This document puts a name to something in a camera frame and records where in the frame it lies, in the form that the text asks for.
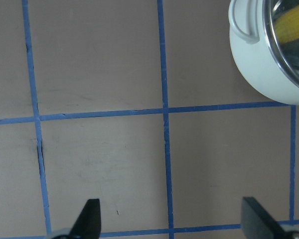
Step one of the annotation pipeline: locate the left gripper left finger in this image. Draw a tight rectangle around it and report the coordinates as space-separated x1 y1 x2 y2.
68 199 101 239

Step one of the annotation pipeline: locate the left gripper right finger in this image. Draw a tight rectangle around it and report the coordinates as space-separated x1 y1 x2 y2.
240 197 284 239

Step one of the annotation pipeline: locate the yellow corn cob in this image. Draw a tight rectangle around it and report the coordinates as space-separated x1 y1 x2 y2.
274 4 299 45

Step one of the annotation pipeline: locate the glass pot lid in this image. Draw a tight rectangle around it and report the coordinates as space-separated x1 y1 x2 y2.
262 0 299 87

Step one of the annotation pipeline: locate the pale green cooking pot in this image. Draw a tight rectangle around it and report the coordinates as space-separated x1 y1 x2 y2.
228 0 299 105

